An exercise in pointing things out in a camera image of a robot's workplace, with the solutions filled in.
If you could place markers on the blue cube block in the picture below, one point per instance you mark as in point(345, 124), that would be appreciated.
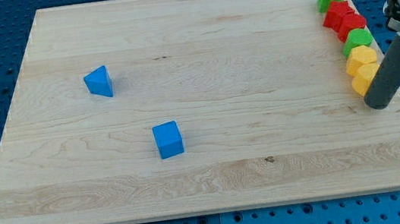
point(168, 139)

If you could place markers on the light wooden board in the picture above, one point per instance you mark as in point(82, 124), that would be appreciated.
point(258, 89)

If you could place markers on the blue triangular prism block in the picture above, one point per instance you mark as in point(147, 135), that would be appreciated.
point(99, 82)

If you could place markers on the yellow round block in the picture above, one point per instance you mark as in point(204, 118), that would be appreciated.
point(364, 77)

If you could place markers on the yellow hexagon block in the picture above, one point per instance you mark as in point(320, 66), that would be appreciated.
point(358, 57)

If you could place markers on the red star block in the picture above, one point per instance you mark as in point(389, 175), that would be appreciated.
point(336, 12)

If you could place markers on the green round block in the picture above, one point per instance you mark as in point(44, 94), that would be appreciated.
point(357, 37)

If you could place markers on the red round block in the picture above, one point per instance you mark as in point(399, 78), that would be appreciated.
point(348, 23)

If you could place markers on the dark grey cylindrical pointer tool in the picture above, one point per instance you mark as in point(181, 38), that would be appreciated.
point(386, 81)

